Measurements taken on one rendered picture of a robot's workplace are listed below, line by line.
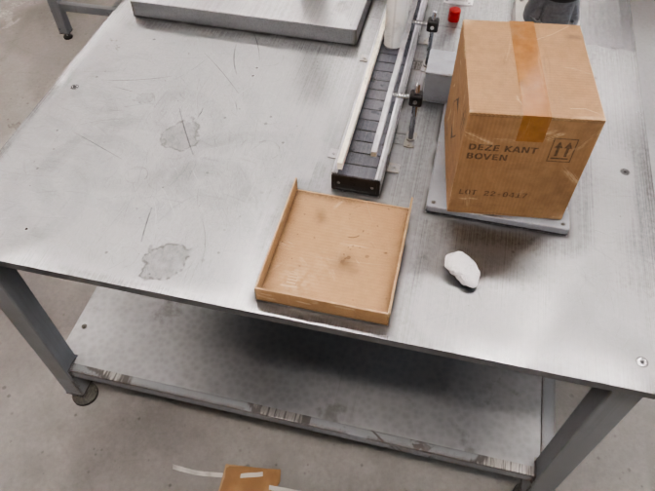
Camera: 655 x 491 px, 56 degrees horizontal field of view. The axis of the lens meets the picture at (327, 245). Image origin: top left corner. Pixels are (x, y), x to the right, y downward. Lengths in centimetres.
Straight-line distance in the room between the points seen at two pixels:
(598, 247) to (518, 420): 62
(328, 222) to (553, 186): 46
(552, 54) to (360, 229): 51
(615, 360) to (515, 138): 44
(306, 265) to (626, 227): 68
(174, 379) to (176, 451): 26
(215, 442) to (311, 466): 30
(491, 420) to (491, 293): 62
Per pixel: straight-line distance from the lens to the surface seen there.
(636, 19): 211
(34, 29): 375
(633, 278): 137
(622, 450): 214
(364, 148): 140
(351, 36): 179
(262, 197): 137
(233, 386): 180
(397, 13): 164
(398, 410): 176
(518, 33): 137
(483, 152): 121
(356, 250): 126
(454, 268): 123
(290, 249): 127
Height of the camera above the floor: 183
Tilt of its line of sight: 52 degrees down
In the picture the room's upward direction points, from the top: straight up
